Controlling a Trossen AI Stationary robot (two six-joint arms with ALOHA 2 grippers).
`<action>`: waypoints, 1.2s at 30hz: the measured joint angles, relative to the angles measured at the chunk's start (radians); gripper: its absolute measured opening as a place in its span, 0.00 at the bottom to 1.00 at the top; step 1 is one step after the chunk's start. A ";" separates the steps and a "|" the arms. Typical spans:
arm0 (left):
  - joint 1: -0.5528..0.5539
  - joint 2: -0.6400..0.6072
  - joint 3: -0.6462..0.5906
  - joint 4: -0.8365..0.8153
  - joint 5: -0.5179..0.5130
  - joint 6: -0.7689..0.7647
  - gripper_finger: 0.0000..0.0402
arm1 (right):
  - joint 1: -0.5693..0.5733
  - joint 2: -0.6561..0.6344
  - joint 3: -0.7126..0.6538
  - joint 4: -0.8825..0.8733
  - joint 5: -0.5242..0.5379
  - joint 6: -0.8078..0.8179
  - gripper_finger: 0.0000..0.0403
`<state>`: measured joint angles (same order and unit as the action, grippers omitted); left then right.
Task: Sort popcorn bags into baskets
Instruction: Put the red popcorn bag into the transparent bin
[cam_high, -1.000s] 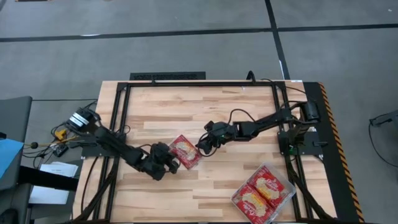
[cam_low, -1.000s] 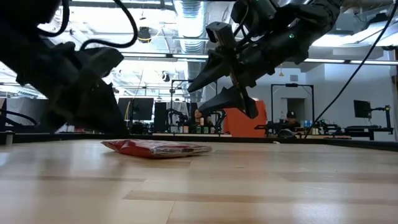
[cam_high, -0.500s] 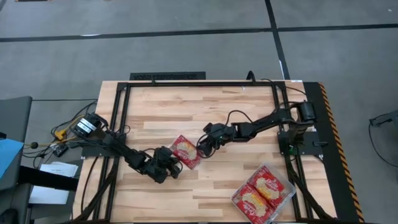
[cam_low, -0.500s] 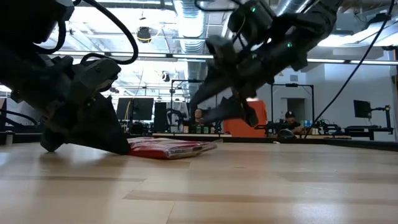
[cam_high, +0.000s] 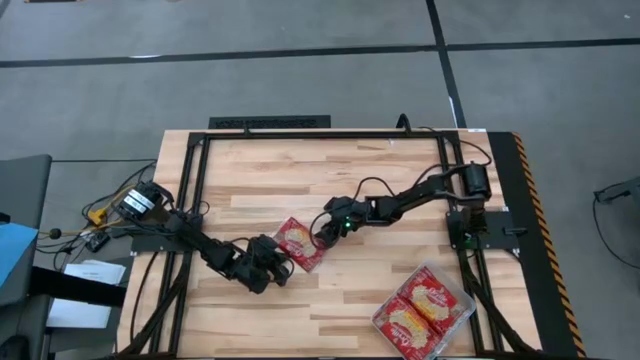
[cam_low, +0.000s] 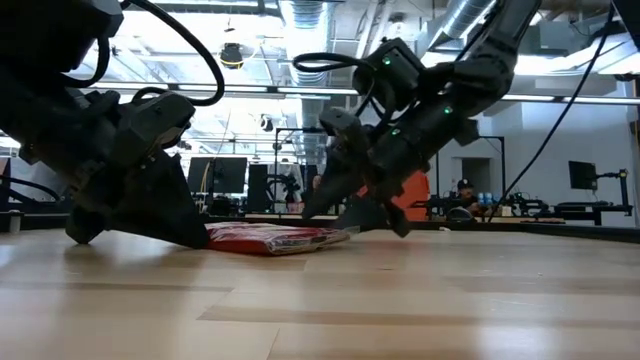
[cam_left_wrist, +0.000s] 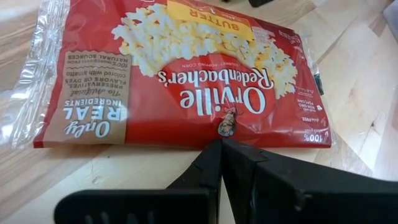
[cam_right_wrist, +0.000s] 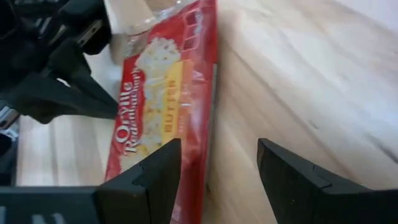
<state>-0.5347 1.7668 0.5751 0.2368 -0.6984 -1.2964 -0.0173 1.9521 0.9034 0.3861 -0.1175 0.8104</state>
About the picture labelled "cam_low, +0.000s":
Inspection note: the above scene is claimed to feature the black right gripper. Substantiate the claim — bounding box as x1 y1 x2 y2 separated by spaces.
300 93 481 239

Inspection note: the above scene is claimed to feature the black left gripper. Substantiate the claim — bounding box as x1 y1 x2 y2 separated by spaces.
14 88 212 250

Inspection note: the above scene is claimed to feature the red popcorn bag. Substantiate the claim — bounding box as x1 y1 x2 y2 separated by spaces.
204 221 352 257

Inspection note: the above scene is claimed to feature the black monitor on arm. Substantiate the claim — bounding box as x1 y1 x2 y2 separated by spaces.
567 159 600 192

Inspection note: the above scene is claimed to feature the orange board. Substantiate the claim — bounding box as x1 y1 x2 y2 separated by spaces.
355 169 432 223

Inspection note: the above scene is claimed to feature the black computer monitor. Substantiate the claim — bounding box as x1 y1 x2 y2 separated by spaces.
213 156 250 196
186 156 217 196

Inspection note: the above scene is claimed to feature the person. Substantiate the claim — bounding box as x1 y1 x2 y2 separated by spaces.
451 177 484 218

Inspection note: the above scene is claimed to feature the black computer tower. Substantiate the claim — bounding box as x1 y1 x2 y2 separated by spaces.
247 163 270 214

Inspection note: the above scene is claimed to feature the long white light strip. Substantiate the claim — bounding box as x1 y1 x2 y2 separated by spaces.
74 81 640 107

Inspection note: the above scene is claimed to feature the black ceiling dome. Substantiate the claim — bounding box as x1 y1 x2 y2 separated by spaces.
219 42 246 71

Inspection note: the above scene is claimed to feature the black side table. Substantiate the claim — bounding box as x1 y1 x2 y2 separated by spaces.
551 200 636 228

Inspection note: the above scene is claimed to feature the black camera stand frame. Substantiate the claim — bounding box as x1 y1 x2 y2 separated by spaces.
474 133 507 202
273 127 327 215

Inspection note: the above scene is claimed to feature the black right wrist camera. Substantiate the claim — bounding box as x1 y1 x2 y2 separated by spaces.
351 37 427 113

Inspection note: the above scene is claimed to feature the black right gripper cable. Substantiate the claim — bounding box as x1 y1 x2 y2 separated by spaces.
291 51 382 119

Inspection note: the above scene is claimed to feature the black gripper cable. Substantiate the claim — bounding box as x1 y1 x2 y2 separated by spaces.
291 51 382 119
58 0 227 108

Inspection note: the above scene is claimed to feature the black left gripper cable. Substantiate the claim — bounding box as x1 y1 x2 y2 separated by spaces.
58 0 227 108

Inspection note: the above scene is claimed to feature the silver ventilation duct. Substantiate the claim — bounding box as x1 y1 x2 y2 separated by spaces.
422 0 496 54
278 0 335 167

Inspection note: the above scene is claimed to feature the long black cable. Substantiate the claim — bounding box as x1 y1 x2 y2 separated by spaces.
486 0 617 223

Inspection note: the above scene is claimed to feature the black aluminium table frame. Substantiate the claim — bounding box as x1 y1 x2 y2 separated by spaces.
0 212 640 245

